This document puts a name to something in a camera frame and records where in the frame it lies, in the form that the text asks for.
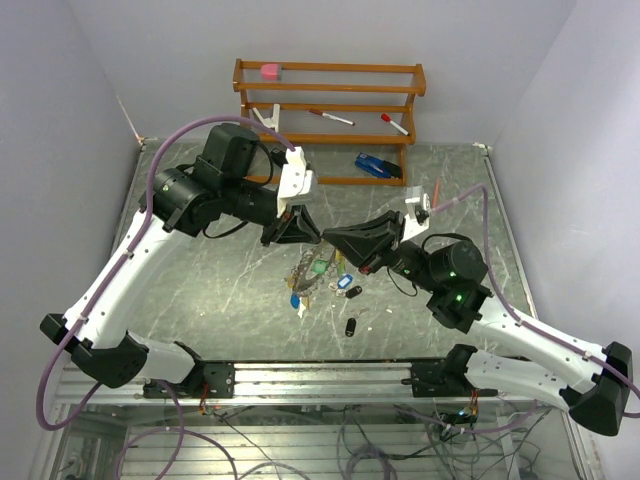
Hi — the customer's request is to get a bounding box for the purple cable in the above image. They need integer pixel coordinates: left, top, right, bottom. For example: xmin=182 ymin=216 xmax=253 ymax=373
xmin=35 ymin=115 xmax=296 ymax=480
xmin=430 ymin=182 xmax=640 ymax=434

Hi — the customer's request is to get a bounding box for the blue key tag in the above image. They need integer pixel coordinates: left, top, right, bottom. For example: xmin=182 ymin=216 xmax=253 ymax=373
xmin=337 ymin=274 xmax=353 ymax=290

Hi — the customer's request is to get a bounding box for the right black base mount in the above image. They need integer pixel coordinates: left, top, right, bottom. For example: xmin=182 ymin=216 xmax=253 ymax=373
xmin=400 ymin=359 xmax=475 ymax=398

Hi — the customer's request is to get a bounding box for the white clamp tool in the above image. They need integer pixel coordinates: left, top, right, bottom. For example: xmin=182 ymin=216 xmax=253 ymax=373
xmin=251 ymin=103 xmax=281 ymax=132

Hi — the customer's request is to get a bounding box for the pink eraser block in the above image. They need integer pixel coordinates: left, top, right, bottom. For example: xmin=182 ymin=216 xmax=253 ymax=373
xmin=260 ymin=63 xmax=282 ymax=82

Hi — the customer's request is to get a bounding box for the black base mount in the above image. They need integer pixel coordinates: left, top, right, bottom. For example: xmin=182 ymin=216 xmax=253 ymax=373
xmin=400 ymin=359 xmax=475 ymax=398
xmin=142 ymin=361 xmax=236 ymax=399

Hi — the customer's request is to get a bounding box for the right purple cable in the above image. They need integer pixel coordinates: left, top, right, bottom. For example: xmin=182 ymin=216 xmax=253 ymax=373
xmin=430 ymin=182 xmax=640 ymax=434

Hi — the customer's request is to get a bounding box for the black key tag upper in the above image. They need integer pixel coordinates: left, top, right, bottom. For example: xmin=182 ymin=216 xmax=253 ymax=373
xmin=345 ymin=286 xmax=363 ymax=299

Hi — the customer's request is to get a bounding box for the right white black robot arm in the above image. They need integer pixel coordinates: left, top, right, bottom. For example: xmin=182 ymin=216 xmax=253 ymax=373
xmin=322 ymin=211 xmax=632 ymax=436

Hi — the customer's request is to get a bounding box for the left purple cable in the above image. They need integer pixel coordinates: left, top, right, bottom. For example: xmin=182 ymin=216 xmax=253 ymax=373
xmin=35 ymin=115 xmax=296 ymax=480

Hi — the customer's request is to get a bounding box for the keyring chain with keys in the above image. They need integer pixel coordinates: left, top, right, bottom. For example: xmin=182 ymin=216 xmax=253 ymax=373
xmin=284 ymin=242 xmax=346 ymax=310

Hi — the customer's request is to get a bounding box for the black key tag lower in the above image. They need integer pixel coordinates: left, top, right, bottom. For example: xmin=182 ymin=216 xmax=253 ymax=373
xmin=345 ymin=318 xmax=357 ymax=337

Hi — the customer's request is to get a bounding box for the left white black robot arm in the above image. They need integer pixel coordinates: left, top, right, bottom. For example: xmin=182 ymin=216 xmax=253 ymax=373
xmin=40 ymin=123 xmax=320 ymax=397

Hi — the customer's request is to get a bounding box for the orange pencil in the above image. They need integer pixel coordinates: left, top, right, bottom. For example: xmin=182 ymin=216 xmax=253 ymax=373
xmin=432 ymin=177 xmax=441 ymax=208

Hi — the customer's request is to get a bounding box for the blue stapler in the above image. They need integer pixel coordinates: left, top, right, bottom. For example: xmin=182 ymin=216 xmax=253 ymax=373
xmin=354 ymin=153 xmax=403 ymax=179

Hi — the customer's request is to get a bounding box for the black key tag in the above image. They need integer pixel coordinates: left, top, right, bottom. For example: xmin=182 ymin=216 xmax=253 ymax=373
xmin=345 ymin=286 xmax=363 ymax=299
xmin=345 ymin=318 xmax=357 ymax=337

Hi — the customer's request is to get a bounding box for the green key tag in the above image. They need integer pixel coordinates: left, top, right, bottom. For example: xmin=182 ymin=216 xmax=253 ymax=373
xmin=312 ymin=260 xmax=328 ymax=274

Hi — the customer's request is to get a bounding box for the aluminium rail frame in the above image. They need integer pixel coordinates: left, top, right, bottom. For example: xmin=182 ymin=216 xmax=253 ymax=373
xmin=54 ymin=362 xmax=565 ymax=408

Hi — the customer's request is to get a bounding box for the silver key on lower tag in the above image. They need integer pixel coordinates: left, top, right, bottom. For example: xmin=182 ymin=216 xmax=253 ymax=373
xmin=351 ymin=307 xmax=370 ymax=319

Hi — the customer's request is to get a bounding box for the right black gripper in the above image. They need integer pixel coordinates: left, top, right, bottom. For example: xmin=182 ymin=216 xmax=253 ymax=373
xmin=323 ymin=209 xmax=444 ymax=293

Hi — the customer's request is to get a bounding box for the red capped white marker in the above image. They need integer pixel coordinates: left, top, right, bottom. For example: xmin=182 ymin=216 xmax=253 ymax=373
xmin=381 ymin=113 xmax=410 ymax=136

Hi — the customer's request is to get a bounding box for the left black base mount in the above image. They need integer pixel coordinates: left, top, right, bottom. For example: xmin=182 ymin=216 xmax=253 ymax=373
xmin=142 ymin=361 xmax=236 ymax=399

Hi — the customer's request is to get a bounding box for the wooden three-tier rack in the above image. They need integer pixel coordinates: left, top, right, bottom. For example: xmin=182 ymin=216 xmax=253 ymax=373
xmin=232 ymin=58 xmax=427 ymax=186

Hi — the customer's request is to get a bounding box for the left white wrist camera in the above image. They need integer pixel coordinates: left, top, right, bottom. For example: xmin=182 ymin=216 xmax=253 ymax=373
xmin=276 ymin=146 xmax=317 ymax=218

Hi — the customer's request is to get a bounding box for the red white marker pen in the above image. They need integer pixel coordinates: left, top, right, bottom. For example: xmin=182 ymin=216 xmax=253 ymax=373
xmin=308 ymin=109 xmax=356 ymax=127

